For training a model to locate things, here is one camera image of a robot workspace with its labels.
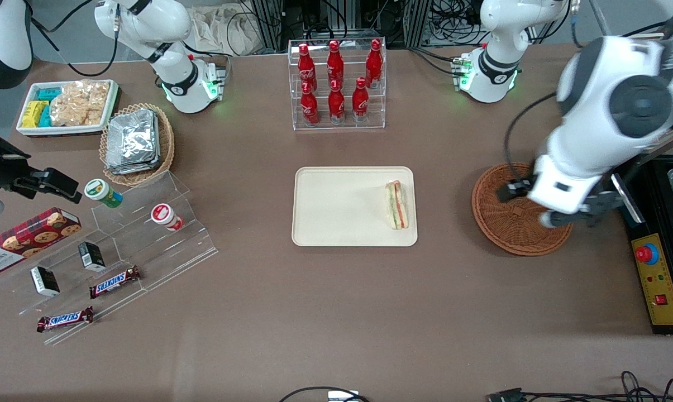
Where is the brown round wicker basket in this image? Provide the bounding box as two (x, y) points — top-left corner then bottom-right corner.
(471, 162), (575, 256)

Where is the black looped cable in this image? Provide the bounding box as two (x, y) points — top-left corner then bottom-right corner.
(279, 386), (370, 402)

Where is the green lid snack cup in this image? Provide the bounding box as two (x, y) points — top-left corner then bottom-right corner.
(84, 179), (123, 209)

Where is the black cable with connector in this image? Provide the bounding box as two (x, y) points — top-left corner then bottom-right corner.
(486, 370), (673, 402)

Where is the clear cracker bag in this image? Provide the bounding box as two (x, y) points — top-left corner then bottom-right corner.
(50, 80), (111, 127)

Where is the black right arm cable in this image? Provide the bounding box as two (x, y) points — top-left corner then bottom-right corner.
(32, 0), (119, 78)

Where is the white rectangular snack tray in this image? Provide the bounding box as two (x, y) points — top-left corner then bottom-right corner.
(16, 79), (119, 137)

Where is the aluminium frame post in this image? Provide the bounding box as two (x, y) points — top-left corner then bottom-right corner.
(404, 0), (433, 48)
(251, 0), (285, 54)

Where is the red tartan cookie box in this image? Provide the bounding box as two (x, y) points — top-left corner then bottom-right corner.
(0, 207), (82, 276)

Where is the clear acrylic step display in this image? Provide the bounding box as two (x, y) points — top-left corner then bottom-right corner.
(0, 170), (219, 347)

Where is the red lid snack cup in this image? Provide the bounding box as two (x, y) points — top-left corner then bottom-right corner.
(151, 204), (184, 232)

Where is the red cola bottle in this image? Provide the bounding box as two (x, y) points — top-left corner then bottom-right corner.
(365, 39), (384, 89)
(326, 40), (345, 90)
(351, 77), (370, 122)
(328, 80), (346, 125)
(297, 43), (318, 93)
(300, 83), (320, 126)

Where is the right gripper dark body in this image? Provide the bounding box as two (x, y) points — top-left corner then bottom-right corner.
(0, 120), (35, 196)

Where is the silver metal plate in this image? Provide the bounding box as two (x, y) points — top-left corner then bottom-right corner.
(611, 173), (645, 224)

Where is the silver foil wrapped package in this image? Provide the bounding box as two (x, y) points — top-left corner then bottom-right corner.
(106, 109), (161, 175)

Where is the beige plastic tray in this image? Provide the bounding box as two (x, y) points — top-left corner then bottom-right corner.
(292, 166), (418, 247)

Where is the black yellow-panel control box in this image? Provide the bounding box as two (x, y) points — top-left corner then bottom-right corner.
(609, 154), (673, 336)

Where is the small black box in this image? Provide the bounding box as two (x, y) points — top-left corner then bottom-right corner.
(30, 266), (61, 298)
(78, 241), (107, 273)

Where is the clear acrylic bottle rack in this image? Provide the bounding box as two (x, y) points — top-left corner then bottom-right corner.
(288, 38), (387, 132)

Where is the triangle sandwich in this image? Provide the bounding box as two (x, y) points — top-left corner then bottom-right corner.
(385, 180), (409, 230)

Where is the black cable bundle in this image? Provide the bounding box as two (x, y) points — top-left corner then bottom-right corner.
(426, 0), (489, 46)

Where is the light tan wicker basket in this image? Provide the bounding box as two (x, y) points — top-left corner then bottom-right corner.
(99, 103), (175, 187)

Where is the brown snickers bar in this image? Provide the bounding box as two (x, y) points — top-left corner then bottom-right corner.
(89, 266), (142, 300)
(37, 306), (95, 334)

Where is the yellow snack packet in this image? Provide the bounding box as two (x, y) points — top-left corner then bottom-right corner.
(22, 100), (49, 128)

